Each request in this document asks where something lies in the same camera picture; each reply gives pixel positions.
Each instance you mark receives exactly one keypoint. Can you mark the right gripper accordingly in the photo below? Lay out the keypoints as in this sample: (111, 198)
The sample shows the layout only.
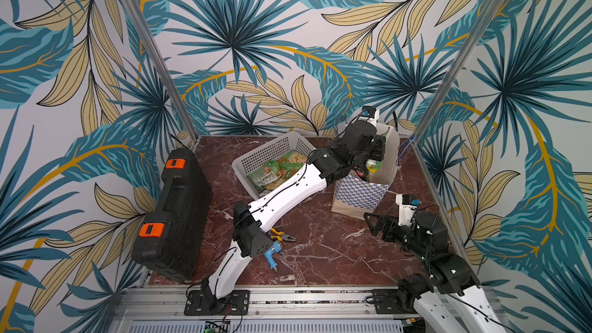
(388, 227)

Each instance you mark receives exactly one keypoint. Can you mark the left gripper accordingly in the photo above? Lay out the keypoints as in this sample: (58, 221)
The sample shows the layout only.
(379, 141)

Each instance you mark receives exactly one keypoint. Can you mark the small light green packet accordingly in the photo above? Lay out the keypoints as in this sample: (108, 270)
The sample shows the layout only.
(373, 165)

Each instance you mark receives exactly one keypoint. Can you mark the checkered paper bag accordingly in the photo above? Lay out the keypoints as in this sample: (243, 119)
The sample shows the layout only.
(353, 197)

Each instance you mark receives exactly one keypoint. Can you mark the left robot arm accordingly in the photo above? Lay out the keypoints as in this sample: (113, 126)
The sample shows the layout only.
(253, 221)

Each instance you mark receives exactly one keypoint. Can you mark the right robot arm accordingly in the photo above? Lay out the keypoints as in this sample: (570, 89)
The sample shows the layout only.
(448, 295)

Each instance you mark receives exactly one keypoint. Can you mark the light green condiment packet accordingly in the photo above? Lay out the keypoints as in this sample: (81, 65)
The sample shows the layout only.
(274, 173)

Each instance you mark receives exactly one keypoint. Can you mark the white plastic basket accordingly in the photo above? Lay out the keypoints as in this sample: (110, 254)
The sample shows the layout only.
(272, 150)

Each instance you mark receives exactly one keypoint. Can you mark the yellow black pliers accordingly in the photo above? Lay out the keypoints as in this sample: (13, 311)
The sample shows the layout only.
(281, 236)

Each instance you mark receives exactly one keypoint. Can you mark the blue plastic fitting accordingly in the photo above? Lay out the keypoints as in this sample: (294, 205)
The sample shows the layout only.
(271, 252)

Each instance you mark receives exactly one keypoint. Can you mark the black orange tool case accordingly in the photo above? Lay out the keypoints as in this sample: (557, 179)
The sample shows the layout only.
(169, 238)

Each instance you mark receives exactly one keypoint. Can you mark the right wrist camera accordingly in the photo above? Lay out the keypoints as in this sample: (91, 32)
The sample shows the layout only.
(407, 205)

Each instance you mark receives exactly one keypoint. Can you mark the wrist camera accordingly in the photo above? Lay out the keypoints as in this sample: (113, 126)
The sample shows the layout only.
(407, 205)
(369, 114)

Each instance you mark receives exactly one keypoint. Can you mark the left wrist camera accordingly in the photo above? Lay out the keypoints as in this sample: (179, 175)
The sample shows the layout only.
(369, 114)

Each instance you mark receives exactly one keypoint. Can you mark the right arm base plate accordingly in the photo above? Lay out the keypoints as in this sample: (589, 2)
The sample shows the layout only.
(390, 302)

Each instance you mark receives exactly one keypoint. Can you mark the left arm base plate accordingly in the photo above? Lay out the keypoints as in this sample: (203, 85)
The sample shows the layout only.
(200, 304)

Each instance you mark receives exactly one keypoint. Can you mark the right aluminium frame post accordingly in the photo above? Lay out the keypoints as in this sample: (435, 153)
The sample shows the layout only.
(483, 14)

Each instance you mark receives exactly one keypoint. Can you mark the aluminium frame post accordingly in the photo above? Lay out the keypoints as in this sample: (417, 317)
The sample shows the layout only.
(483, 14)
(145, 36)

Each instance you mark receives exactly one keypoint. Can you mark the aluminium front rail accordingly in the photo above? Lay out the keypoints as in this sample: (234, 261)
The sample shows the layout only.
(271, 309)

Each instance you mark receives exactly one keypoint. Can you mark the left aluminium frame post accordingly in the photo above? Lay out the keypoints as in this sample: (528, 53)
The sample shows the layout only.
(145, 36)

